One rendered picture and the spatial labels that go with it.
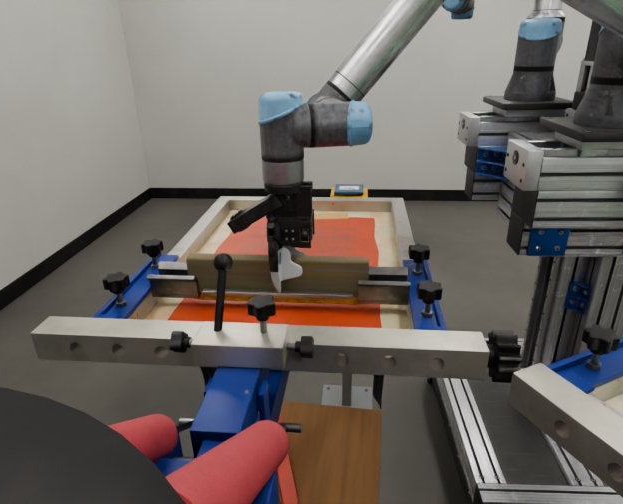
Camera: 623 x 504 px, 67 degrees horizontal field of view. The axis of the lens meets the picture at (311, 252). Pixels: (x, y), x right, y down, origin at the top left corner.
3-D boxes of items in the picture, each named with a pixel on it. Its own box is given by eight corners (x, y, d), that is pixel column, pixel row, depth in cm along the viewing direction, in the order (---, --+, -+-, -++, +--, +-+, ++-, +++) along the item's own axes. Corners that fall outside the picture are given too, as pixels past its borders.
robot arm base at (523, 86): (543, 96, 156) (548, 64, 152) (563, 101, 143) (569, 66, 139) (497, 96, 157) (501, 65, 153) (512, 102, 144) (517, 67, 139)
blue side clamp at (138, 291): (161, 277, 111) (157, 250, 108) (182, 278, 110) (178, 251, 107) (96, 354, 84) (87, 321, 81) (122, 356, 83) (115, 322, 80)
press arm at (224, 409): (231, 369, 71) (228, 341, 69) (270, 371, 70) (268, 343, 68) (193, 462, 55) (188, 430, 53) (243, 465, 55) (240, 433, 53)
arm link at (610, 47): (625, 73, 107) (641, 7, 102) (676, 77, 95) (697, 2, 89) (577, 75, 105) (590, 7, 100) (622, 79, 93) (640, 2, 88)
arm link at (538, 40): (510, 66, 144) (517, 17, 138) (516, 64, 155) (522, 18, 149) (554, 66, 139) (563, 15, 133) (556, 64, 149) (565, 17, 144)
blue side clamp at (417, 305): (400, 284, 105) (402, 255, 102) (423, 284, 105) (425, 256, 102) (414, 369, 78) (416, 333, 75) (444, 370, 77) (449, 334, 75)
